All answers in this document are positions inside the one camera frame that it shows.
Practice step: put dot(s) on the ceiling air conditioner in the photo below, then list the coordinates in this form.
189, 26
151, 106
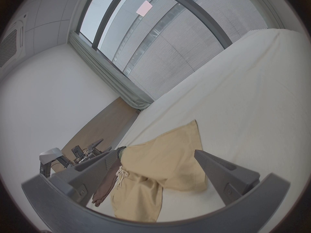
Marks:
13, 42

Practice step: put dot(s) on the brown garment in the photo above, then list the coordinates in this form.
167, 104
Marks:
107, 183

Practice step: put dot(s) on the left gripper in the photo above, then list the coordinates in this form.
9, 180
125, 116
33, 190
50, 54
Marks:
78, 154

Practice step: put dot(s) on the green garment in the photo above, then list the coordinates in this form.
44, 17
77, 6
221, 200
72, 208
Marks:
120, 152

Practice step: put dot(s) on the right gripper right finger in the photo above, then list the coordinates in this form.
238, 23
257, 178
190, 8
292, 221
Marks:
226, 176

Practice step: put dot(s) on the grey-white curtain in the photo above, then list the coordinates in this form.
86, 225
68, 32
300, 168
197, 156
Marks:
107, 64

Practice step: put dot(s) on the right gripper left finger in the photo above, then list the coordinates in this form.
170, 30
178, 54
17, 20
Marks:
82, 176

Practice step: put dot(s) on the window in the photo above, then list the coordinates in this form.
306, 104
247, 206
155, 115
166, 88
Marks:
170, 40

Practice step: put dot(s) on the tan shorts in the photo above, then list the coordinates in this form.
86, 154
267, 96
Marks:
167, 159

